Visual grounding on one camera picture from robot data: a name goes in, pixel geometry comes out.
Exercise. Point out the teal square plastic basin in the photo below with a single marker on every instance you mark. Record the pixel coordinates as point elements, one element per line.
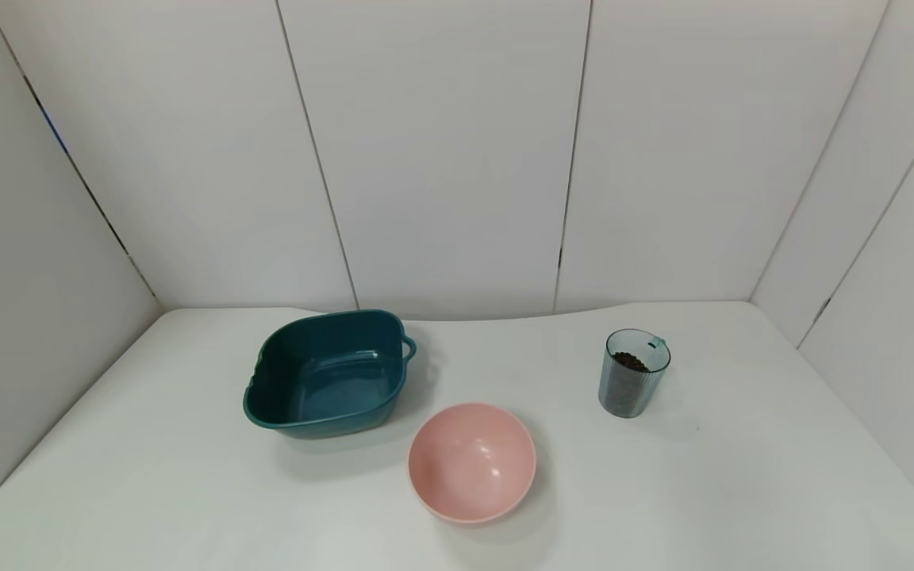
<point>322,381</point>

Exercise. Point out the pink round bowl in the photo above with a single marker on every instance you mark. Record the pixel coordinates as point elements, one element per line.
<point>471,464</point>

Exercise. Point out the pile of brown coffee beans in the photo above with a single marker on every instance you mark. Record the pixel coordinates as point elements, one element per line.
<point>630,362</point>

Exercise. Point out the clear blue ribbed cup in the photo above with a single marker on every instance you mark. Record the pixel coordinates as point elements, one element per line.
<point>624,392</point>

